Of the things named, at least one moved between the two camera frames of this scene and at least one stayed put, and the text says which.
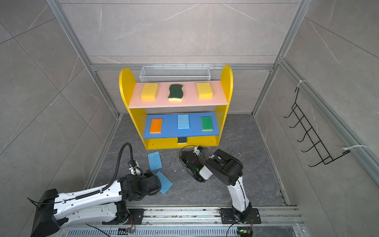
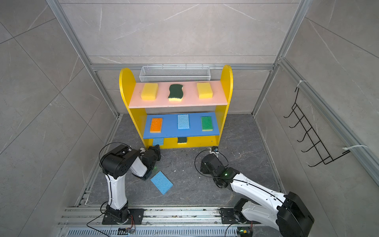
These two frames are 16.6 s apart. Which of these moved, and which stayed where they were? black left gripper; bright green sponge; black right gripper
Moved: black right gripper; black left gripper
Stayed: bright green sponge
